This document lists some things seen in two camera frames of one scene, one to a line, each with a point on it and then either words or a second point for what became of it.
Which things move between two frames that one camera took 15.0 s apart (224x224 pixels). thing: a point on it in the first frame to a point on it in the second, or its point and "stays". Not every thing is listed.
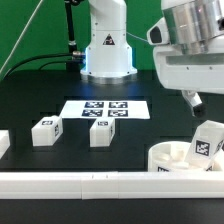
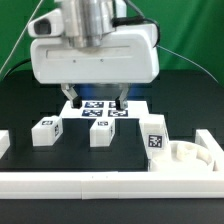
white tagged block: x=206 y=145 to x=155 y=134
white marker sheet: x=104 y=109 stays
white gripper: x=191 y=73 to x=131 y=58
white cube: x=101 y=132 stays
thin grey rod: x=39 y=4 stays
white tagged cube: x=47 y=131 stays
